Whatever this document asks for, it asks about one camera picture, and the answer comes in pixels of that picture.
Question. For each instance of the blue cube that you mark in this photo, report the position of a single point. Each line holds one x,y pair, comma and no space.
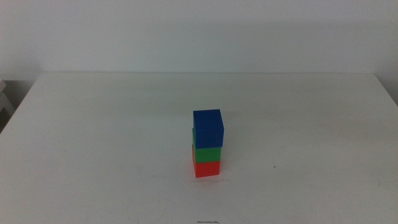
208,129

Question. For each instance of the green cube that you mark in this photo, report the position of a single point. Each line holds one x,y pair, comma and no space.
208,155

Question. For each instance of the red cube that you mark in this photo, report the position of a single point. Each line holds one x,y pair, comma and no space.
206,169

